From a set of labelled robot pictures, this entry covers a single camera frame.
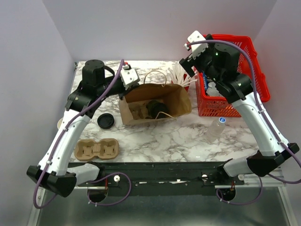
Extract brown paper bag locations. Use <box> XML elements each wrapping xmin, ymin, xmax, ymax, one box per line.
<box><xmin>119</xmin><ymin>81</ymin><xmax>192</xmax><ymax>126</ymax></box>

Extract black mounting base rail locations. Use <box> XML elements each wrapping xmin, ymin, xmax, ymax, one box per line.
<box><xmin>97</xmin><ymin>161</ymin><xmax>244</xmax><ymax>196</ymax></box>

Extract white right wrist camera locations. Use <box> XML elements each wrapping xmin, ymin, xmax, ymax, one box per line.
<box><xmin>184</xmin><ymin>30</ymin><xmax>208</xmax><ymax>59</ymax></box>

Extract red cup with straws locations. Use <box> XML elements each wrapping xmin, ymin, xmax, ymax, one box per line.
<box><xmin>168</xmin><ymin>63</ymin><xmax>197</xmax><ymax>92</ymax></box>

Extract black coffee cup lid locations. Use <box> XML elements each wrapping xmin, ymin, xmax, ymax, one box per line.
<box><xmin>97</xmin><ymin>113</ymin><xmax>115</xmax><ymax>129</ymax></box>

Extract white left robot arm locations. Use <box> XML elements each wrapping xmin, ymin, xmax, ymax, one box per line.
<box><xmin>26</xmin><ymin>60</ymin><xmax>140</xmax><ymax>197</ymax></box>

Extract grey crumpled pouch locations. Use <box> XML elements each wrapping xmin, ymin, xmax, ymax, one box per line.
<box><xmin>206</xmin><ymin>82</ymin><xmax>221</xmax><ymax>97</ymax></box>

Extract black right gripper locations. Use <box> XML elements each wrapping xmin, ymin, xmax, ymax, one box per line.
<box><xmin>179</xmin><ymin>33</ymin><xmax>222</xmax><ymax>84</ymax></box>

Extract red plastic basket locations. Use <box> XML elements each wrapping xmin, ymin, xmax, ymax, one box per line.
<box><xmin>194</xmin><ymin>34</ymin><xmax>271</xmax><ymax>118</ymax></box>

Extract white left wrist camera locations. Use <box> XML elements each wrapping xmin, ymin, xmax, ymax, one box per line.
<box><xmin>120</xmin><ymin>62</ymin><xmax>140</xmax><ymax>90</ymax></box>

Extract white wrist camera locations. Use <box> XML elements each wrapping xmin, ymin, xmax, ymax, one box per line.
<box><xmin>120</xmin><ymin>62</ymin><xmax>140</xmax><ymax>90</ymax></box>
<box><xmin>184</xmin><ymin>30</ymin><xmax>208</xmax><ymax>59</ymax></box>

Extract brown cardboard cup carrier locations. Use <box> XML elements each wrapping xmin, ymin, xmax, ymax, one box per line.
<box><xmin>74</xmin><ymin>138</ymin><xmax>119</xmax><ymax>161</ymax></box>

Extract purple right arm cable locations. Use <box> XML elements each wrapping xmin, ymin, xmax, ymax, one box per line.
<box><xmin>188</xmin><ymin>40</ymin><xmax>301</xmax><ymax>205</ymax></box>

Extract clear plastic water bottle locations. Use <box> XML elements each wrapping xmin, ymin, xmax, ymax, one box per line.
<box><xmin>204</xmin><ymin>117</ymin><xmax>226</xmax><ymax>143</ymax></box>

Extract green paper coffee cup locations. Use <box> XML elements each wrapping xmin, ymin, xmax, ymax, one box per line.
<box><xmin>57</xmin><ymin>118</ymin><xmax>63</xmax><ymax>129</ymax></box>

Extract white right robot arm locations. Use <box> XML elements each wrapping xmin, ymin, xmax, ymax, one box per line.
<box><xmin>179</xmin><ymin>40</ymin><xmax>300</xmax><ymax>185</ymax></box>

